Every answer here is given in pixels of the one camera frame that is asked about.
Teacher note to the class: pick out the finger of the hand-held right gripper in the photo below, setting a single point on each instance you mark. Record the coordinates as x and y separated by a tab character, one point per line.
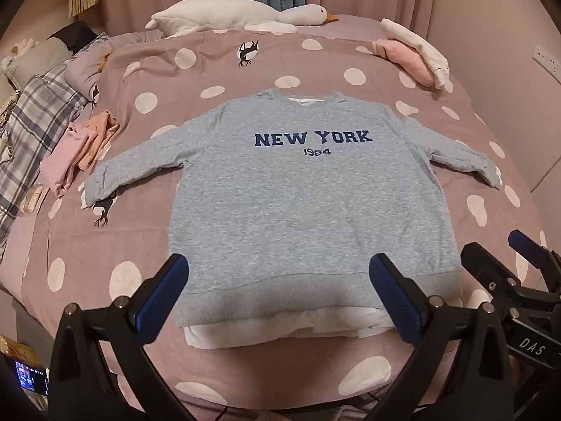
526	245
482	267

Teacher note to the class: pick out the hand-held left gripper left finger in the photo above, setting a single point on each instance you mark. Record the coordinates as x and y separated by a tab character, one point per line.
162	291

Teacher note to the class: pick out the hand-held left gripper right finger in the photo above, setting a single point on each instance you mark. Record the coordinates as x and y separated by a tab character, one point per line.
394	291

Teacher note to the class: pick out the grey sweatshirt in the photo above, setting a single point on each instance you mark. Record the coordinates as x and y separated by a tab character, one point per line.
298	201

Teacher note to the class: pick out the pink polka dot blanket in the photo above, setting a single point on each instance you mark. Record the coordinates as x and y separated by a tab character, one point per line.
144	237

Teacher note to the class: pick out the phone with lit screen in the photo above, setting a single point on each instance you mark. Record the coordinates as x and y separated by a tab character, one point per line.
33	377

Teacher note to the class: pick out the pink crumpled garment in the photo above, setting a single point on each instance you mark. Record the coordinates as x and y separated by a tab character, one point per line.
65	158

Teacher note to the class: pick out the pink folded garment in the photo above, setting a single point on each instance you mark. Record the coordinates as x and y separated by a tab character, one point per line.
407	59

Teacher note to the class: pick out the plaid bedding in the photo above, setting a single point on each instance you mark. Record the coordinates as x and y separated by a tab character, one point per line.
30	114

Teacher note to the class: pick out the white folded garment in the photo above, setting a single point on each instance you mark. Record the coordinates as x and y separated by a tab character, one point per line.
420	39

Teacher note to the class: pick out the lavender pillow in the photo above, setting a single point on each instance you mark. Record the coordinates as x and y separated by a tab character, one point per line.
114	52

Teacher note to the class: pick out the grey pillow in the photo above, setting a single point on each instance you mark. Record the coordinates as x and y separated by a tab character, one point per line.
39	57

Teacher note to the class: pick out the lavender bed sheet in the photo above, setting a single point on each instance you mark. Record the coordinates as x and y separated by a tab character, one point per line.
346	24

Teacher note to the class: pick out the white goose plush toy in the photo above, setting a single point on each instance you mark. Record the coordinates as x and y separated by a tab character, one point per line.
219	13

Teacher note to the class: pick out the white wall socket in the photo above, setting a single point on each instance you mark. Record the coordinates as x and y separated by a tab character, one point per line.
545	58

